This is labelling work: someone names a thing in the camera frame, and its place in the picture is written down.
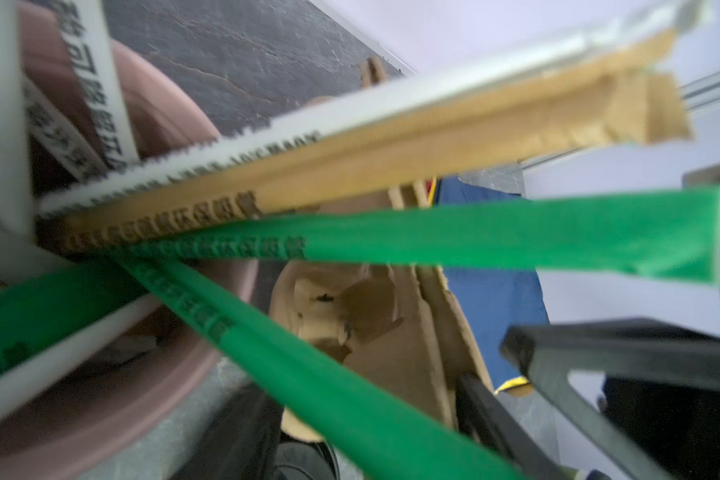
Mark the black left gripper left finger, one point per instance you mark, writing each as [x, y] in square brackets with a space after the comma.
[240, 442]

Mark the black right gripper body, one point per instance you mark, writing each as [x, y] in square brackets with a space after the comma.
[678, 426]

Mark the brown wrapped straw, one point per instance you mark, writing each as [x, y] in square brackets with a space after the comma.
[615, 98]

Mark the white wrapped straw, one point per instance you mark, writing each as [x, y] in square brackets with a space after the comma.
[25, 111]

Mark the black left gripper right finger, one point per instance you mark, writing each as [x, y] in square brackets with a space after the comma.
[481, 416]

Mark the pink straw holder cup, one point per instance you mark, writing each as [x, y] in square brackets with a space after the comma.
[61, 431]

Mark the green wrapped straw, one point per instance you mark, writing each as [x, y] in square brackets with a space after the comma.
[379, 433]

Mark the brown pulp cup carrier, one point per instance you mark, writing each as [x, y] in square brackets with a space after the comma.
[398, 327]

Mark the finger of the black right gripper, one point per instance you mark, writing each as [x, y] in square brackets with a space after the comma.
[568, 364]

